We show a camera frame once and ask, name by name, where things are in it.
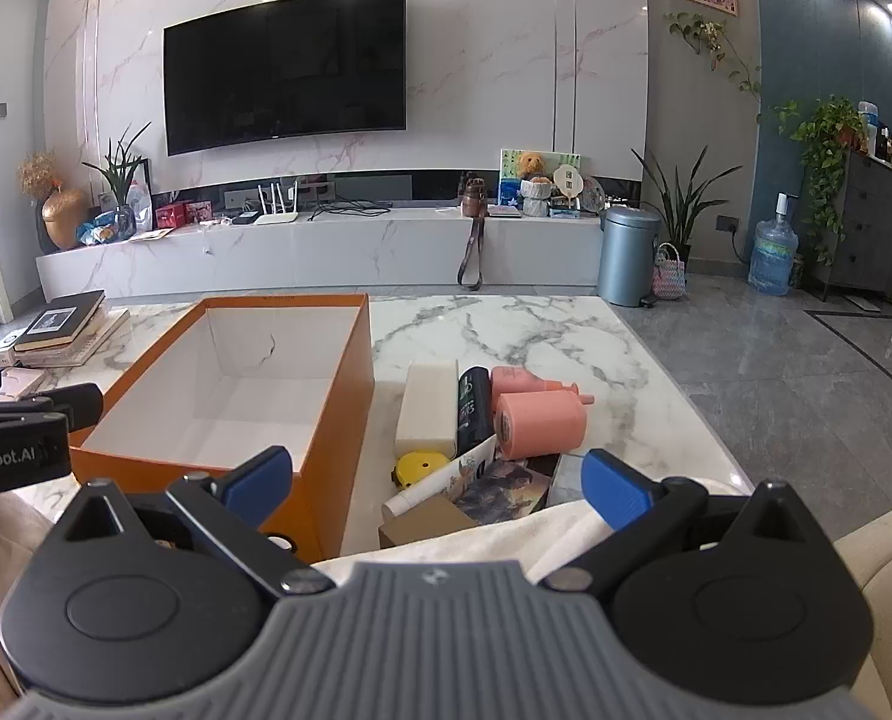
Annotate dark illustrated booklet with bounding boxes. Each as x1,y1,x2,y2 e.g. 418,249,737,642
449,457,555,526

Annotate blue water jug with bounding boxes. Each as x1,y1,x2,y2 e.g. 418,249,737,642
747,193,799,297

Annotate small brown cardboard box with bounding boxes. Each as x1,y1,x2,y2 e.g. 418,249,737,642
378,495,480,550

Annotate gold vase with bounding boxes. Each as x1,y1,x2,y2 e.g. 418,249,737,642
41,187,91,252

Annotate trailing pothos plant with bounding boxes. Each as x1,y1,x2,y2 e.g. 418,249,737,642
776,95,867,265

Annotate black wall television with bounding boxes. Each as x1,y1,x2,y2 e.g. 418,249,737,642
163,0,408,157

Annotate brown bottle with strap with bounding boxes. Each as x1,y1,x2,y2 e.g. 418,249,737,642
456,176,489,292

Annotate white router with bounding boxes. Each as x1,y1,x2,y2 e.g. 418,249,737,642
254,180,301,227

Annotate dried flower bunch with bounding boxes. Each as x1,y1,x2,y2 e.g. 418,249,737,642
17,151,61,200

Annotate pink plastic bottle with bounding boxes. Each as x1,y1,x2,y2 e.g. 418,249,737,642
491,366,595,406

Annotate white knitted pot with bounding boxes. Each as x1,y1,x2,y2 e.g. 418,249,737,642
521,176,553,218

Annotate dark grey cabinet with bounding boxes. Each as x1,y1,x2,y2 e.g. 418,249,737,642
816,150,892,305

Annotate long-leaf potted plant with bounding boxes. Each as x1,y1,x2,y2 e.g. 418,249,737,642
632,146,743,263

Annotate yellow tape measure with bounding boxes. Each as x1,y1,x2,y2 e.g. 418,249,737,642
393,450,448,488

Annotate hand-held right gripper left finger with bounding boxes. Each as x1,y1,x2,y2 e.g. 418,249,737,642
56,445,336,597

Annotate orange cardboard box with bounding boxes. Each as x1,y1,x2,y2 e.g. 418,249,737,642
69,294,376,563

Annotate cream book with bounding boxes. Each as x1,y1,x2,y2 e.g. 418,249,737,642
33,306,132,370

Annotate pink woven bag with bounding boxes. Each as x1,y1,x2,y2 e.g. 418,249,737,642
651,242,688,299

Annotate pink notebook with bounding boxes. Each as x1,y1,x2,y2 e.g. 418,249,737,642
0,367,51,401

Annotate beige clothing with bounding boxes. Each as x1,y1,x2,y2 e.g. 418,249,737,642
0,491,619,702

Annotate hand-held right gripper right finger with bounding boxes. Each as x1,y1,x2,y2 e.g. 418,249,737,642
539,448,833,593

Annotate black book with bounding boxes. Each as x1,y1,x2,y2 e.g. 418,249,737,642
14,290,107,352

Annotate black packet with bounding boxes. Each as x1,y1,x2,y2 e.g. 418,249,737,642
455,366,496,458

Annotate aloe plant in glass vase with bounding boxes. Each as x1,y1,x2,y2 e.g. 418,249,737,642
82,122,153,237

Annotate green canvas painting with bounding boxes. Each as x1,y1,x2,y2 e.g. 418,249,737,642
498,148,582,207

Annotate clear plastic bottle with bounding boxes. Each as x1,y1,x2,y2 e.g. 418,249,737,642
127,180,154,233

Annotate cream rectangular box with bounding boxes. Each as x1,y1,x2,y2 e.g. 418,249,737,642
395,361,459,458

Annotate white tube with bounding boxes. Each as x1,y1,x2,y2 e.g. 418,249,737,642
382,439,499,518

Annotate black cables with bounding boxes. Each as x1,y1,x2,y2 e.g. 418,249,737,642
307,197,394,223

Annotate colourful snack bags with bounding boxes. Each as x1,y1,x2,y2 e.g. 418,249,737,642
78,210,122,245

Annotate hanging vine plant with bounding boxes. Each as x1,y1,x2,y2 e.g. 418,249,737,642
663,11,763,121

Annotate pink cups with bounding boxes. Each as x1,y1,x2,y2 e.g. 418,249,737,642
494,392,589,460

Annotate blue-grey trash can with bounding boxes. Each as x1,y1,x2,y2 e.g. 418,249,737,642
597,204,663,308

